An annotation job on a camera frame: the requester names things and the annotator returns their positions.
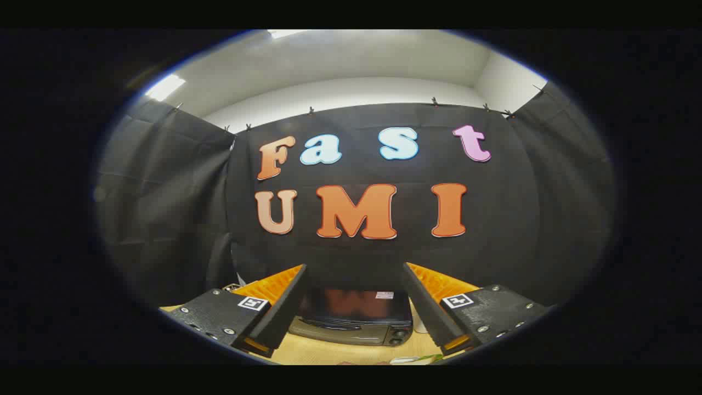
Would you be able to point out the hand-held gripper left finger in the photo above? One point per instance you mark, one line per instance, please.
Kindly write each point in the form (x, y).
(285, 312)

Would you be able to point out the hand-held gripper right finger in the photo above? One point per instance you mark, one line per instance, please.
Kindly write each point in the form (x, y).
(430, 312)

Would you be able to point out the black toaster oven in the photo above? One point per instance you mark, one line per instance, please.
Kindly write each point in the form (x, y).
(351, 310)

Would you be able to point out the ceiling light panel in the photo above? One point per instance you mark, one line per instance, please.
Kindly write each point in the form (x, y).
(164, 86)
(285, 33)

